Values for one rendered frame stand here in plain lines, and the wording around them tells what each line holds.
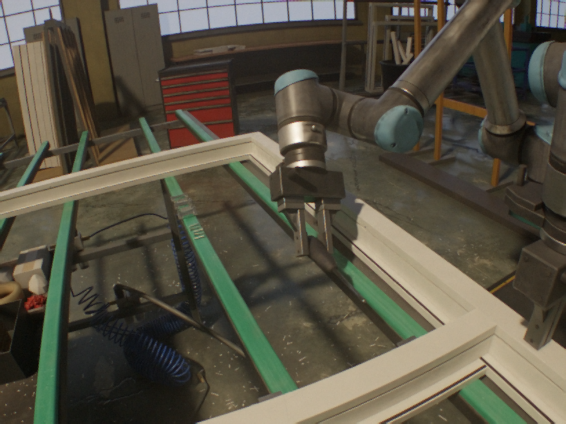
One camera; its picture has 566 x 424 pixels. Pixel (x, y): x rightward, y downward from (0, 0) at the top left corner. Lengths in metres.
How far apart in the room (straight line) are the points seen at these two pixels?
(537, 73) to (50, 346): 0.86
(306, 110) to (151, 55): 6.82
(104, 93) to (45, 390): 7.10
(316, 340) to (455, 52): 1.37
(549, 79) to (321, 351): 1.48
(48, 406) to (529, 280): 0.64
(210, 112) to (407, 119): 3.37
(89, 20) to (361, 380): 7.38
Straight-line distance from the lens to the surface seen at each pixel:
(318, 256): 0.68
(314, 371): 1.71
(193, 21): 8.12
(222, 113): 4.00
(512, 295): 1.68
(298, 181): 0.71
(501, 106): 1.35
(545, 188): 0.44
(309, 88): 0.78
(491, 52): 1.25
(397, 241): 0.72
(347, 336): 1.85
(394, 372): 0.49
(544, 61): 0.59
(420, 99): 0.78
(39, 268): 1.47
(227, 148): 1.35
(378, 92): 6.54
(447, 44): 0.86
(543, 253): 0.45
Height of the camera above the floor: 1.30
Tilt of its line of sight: 27 degrees down
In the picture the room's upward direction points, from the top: 5 degrees counter-clockwise
